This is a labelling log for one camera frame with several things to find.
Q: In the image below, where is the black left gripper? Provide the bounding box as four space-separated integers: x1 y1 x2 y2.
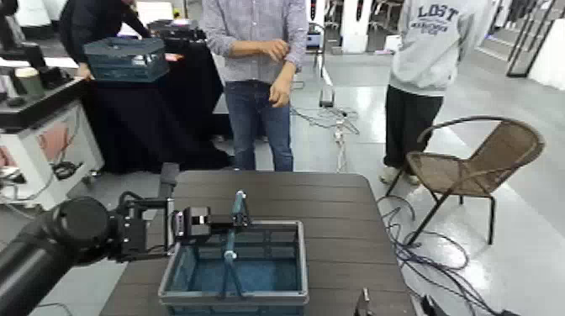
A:
115 190 252 264

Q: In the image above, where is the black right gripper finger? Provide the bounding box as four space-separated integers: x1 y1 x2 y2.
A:
420 294 442 316
355 287 374 316

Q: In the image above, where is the blue folding crate with handle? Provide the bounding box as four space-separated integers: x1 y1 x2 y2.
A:
157 189 310 316

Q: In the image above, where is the dark blue plastic crate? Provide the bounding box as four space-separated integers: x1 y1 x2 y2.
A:
83 37 171 84

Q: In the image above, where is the table with black cloth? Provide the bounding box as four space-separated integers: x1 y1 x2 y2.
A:
81 41 235 174

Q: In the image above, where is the brown wicker metal chair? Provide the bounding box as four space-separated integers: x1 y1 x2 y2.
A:
384 115 547 246

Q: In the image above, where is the white cart with black top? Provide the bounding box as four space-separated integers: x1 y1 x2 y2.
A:
0 76 105 211

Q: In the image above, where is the black equipment on cloth table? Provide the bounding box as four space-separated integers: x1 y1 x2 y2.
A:
147 19 209 52

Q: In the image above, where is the person in grey shirt, jeans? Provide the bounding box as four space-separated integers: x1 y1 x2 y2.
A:
200 0 309 172

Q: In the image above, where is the black desk device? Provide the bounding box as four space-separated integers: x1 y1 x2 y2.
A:
40 66 74 89

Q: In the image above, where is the green cup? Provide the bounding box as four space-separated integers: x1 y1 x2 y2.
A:
15 66 45 98

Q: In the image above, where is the person in black clothes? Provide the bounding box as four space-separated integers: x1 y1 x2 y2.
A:
58 0 153 82

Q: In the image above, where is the white pillar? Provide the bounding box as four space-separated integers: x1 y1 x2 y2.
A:
341 0 374 55

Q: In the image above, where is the person in grey LOST hoodie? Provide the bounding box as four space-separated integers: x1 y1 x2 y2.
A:
380 0 499 187

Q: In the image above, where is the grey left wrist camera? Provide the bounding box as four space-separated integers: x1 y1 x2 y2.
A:
157 162 181 201

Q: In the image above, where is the dark tangled cable bundle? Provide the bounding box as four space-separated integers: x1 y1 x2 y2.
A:
377 193 522 316

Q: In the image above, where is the black coiled cable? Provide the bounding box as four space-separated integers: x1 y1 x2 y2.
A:
51 161 84 181

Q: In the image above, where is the grey and white cable pile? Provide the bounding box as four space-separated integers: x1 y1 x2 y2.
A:
291 105 361 173

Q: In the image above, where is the black metal frame stand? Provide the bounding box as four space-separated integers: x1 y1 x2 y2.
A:
506 0 558 80

